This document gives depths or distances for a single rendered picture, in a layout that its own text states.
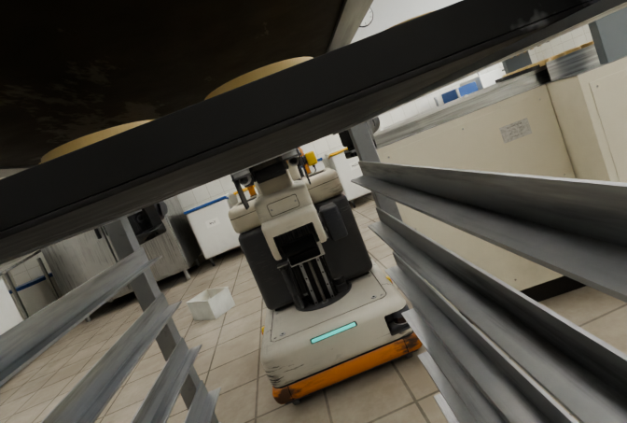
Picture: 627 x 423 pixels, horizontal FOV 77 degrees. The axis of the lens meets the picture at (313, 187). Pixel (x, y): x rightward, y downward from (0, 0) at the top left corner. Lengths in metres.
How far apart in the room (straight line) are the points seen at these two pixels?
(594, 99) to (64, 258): 4.98
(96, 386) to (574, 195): 0.51
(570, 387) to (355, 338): 1.39
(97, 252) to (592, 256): 5.05
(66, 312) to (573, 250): 0.50
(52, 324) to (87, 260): 4.67
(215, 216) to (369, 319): 3.60
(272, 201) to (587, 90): 1.16
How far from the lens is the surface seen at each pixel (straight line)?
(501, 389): 0.43
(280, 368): 1.66
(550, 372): 0.29
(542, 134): 1.77
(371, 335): 1.64
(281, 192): 1.54
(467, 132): 1.66
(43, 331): 0.52
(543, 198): 0.23
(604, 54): 1.68
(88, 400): 0.55
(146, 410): 0.65
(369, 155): 0.69
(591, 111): 1.64
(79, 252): 5.21
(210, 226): 5.01
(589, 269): 0.19
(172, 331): 0.78
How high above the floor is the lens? 0.94
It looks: 6 degrees down
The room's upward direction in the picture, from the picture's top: 22 degrees counter-clockwise
